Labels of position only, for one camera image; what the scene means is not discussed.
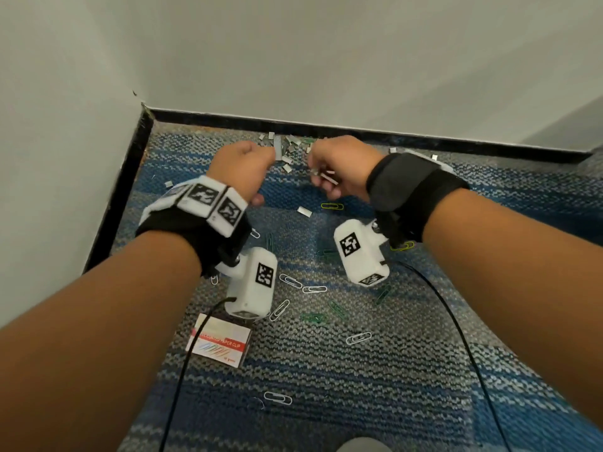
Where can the pile of loose metal staples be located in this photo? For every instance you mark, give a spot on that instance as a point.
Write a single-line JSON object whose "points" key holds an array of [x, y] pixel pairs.
{"points": [[293, 142]]}

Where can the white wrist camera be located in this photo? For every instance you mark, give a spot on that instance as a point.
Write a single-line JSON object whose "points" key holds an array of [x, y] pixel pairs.
{"points": [[360, 254], [252, 287]]}

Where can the white red paper clip box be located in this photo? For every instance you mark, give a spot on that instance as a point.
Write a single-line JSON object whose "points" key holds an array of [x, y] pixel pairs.
{"points": [[217, 341]]}

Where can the person's right fingers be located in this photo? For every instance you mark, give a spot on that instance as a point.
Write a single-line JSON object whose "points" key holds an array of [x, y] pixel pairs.
{"points": [[320, 157]]}

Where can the scattered coloured paper clips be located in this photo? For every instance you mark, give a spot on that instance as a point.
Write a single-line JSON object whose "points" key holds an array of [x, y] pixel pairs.
{"points": [[316, 319]]}

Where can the blue grey striped woven mat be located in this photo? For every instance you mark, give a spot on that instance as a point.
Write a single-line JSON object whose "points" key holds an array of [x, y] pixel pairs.
{"points": [[377, 371]]}

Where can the person's right forearm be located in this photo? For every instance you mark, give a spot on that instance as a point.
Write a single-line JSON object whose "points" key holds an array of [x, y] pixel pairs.
{"points": [[518, 277]]}

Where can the person's left forearm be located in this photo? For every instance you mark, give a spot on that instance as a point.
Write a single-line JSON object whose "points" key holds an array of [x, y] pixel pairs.
{"points": [[94, 343]]}

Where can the short silver staple strip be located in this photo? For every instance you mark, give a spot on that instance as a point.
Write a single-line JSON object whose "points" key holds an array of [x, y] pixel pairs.
{"points": [[327, 177]]}

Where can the grey round object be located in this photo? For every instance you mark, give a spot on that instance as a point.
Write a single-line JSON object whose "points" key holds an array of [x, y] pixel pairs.
{"points": [[363, 445]]}

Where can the person's left fingers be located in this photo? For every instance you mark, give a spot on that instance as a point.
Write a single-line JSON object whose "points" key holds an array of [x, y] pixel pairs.
{"points": [[266, 157]]}

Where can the person's left hand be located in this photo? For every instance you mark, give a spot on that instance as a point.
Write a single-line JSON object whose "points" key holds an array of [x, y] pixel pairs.
{"points": [[238, 164]]}

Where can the person's right hand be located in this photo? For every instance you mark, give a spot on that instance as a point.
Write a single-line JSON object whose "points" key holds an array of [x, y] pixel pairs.
{"points": [[348, 164]]}

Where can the long silver staple strip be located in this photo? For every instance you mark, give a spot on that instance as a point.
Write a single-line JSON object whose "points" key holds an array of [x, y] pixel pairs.
{"points": [[278, 148]]}

